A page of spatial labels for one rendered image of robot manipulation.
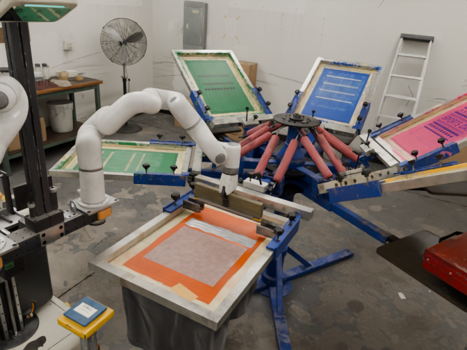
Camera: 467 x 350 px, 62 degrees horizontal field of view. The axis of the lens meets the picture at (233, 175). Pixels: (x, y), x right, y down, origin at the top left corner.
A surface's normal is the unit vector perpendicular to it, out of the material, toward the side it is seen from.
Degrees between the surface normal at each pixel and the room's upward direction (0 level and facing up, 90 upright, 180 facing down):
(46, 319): 0
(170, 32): 90
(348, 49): 90
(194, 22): 90
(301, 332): 0
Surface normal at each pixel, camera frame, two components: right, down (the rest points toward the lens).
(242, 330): 0.07, -0.91
